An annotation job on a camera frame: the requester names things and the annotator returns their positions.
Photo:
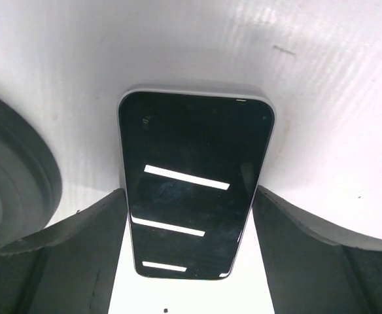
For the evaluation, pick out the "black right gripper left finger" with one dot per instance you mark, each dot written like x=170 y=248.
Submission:
x=69 y=267

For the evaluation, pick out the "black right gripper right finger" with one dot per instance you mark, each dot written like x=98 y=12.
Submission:
x=315 y=266

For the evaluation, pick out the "white-edged black phone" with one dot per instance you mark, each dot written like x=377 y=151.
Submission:
x=192 y=161

